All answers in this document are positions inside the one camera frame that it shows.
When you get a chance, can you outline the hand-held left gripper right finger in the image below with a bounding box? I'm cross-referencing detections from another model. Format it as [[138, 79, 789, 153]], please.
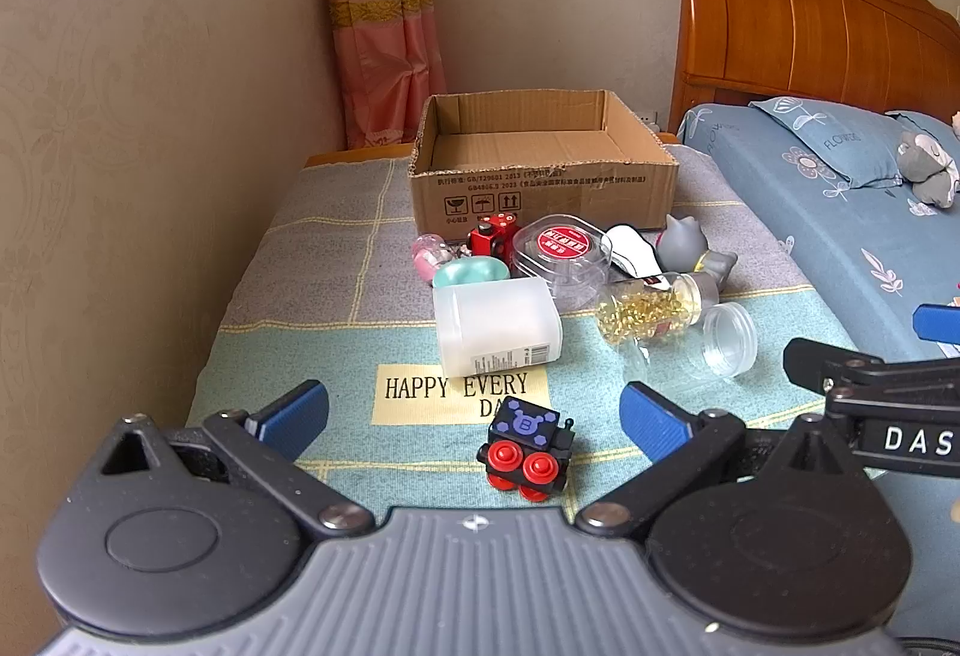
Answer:
[[574, 380, 865, 543]]

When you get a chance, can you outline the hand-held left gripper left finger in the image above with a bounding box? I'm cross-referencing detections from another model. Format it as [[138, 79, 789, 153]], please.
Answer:
[[97, 380, 376, 541]]

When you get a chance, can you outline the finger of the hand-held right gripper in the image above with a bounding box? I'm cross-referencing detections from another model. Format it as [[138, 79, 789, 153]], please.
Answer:
[[913, 302, 960, 346], [783, 338, 960, 396]]

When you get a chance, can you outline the glass jar of gold pins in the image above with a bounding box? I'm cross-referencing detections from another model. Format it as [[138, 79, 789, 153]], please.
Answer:
[[596, 273, 721, 346]]

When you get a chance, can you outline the black toy train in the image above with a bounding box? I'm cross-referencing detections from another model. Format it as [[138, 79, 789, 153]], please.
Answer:
[[476, 395, 578, 503]]

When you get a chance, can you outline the grey cat figurine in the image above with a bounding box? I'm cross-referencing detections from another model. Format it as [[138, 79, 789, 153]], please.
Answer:
[[654, 213, 740, 297]]

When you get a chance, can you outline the white translucent plastic container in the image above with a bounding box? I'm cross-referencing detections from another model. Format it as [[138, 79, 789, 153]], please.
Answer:
[[433, 275, 563, 378]]

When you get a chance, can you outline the pink glitter keychain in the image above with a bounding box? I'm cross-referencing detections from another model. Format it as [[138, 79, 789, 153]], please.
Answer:
[[412, 234, 455, 286]]

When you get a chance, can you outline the cardboard box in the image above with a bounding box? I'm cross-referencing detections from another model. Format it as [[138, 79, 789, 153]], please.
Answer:
[[407, 89, 680, 235]]

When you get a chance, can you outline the small clear plastic jar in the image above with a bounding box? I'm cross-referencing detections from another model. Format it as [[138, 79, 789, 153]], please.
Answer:
[[622, 302, 760, 381]]

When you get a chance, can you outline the blue floral bedsheet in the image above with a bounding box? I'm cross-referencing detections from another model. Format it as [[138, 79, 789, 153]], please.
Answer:
[[679, 104, 960, 364]]

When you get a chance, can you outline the grey plush toy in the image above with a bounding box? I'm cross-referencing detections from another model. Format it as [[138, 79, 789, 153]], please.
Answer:
[[896, 131, 960, 208]]

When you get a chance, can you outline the checked blanket with text patch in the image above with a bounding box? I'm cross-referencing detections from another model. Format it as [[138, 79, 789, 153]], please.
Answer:
[[184, 142, 863, 529]]

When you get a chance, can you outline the white and black shoehorn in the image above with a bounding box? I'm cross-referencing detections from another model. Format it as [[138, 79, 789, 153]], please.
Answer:
[[602, 224, 676, 289]]

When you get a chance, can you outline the clear round box red label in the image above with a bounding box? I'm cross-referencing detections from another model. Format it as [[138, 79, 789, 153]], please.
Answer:
[[511, 215, 612, 312]]

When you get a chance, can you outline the blue floral pillow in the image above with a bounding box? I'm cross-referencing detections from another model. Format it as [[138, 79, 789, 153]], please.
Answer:
[[750, 95, 912, 199]]

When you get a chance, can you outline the red toy train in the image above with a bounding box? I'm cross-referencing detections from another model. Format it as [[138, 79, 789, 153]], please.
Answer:
[[469, 215, 522, 267]]

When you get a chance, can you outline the wooden headboard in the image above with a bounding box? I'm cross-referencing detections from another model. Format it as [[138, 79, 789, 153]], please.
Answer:
[[667, 0, 960, 136]]

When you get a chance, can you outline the pink curtain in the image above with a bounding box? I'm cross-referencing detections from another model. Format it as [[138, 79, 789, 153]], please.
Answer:
[[313, 0, 449, 151]]

